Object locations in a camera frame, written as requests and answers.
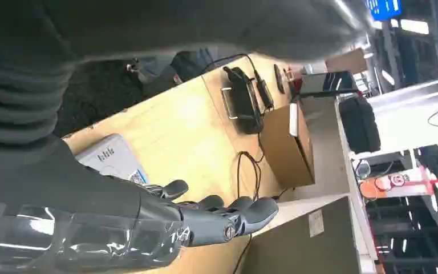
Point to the brown cardboard box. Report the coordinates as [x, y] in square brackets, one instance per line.
[283, 151]

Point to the pink mascot cylinder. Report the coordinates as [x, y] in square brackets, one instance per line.
[396, 183]

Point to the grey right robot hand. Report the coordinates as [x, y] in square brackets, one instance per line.
[90, 211]

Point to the black round disc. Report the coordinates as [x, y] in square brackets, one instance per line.
[278, 78]

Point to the grey-white flat box device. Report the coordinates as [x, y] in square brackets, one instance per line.
[111, 157]

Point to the black bag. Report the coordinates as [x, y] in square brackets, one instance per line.
[359, 125]

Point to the black power adapter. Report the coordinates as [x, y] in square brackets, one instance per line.
[265, 90]

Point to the black router with antennas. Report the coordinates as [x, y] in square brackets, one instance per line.
[243, 104]

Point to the white table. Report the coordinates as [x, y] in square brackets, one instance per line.
[404, 121]

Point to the dark flat screen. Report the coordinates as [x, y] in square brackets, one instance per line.
[326, 83]

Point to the plain brown carton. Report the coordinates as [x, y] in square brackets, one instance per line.
[347, 61]

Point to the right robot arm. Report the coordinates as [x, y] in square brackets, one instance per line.
[18, 106]

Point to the blue display screen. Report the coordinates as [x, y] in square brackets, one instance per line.
[384, 8]

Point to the pale wooden desk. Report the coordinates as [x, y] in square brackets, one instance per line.
[181, 128]
[219, 72]

